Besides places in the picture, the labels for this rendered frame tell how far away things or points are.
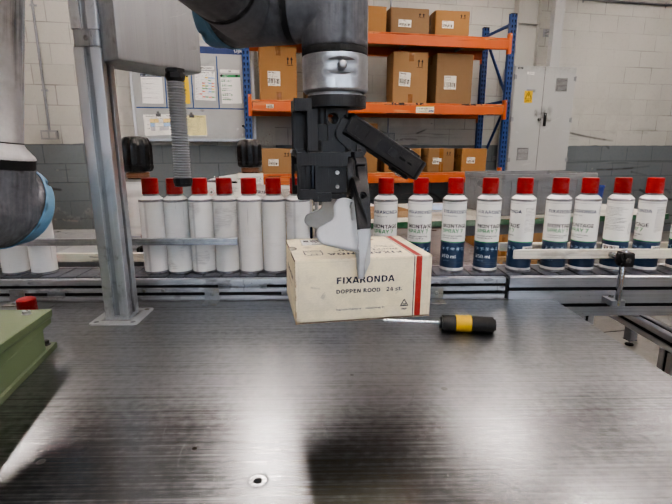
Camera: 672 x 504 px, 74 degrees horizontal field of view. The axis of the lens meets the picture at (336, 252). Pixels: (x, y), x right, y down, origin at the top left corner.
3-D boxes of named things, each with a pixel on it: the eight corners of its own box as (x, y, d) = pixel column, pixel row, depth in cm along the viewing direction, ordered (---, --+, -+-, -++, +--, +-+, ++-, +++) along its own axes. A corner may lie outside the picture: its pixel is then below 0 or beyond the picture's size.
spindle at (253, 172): (266, 221, 162) (263, 139, 156) (263, 225, 153) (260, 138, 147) (241, 221, 162) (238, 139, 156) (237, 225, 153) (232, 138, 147)
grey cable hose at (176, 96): (195, 185, 87) (187, 70, 82) (190, 187, 84) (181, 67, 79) (177, 185, 87) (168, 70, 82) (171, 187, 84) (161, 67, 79)
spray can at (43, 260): (64, 269, 101) (51, 177, 97) (50, 275, 96) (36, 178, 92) (40, 269, 101) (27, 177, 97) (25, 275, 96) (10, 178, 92)
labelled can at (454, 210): (459, 267, 103) (464, 176, 98) (466, 273, 98) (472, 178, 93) (436, 267, 103) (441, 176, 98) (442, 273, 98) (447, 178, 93)
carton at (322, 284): (396, 286, 66) (398, 235, 64) (428, 315, 54) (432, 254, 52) (286, 292, 63) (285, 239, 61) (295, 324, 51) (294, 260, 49)
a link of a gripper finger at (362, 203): (350, 240, 52) (341, 174, 55) (365, 239, 52) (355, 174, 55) (358, 223, 48) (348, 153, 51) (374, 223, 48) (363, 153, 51)
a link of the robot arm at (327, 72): (359, 64, 55) (377, 50, 48) (359, 103, 57) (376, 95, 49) (298, 62, 54) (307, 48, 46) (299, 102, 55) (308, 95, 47)
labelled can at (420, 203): (426, 267, 103) (430, 176, 98) (431, 273, 98) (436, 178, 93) (404, 267, 103) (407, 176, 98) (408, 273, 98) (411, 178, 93)
